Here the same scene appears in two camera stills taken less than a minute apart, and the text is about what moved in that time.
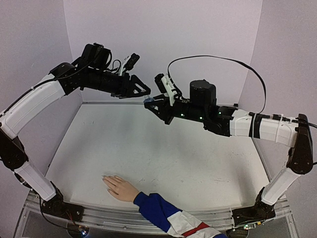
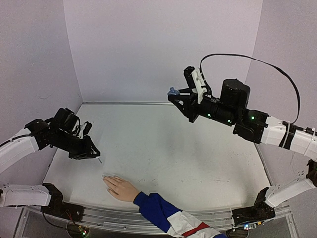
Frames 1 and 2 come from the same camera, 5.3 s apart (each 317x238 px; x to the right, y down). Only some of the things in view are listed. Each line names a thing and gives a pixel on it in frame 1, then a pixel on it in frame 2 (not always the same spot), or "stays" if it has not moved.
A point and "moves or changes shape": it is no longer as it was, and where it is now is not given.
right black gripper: x=169 y=107 to x=194 y=105
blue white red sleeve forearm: x=161 y=213 stays
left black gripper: x=127 y=89 to x=85 y=152
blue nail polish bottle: x=148 y=99 moves or changes shape
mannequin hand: x=120 y=188 stays
